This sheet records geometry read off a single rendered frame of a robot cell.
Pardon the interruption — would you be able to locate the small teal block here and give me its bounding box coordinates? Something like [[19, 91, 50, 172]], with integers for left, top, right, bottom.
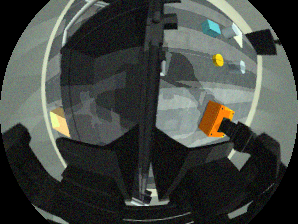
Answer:
[[201, 20, 221, 37]]

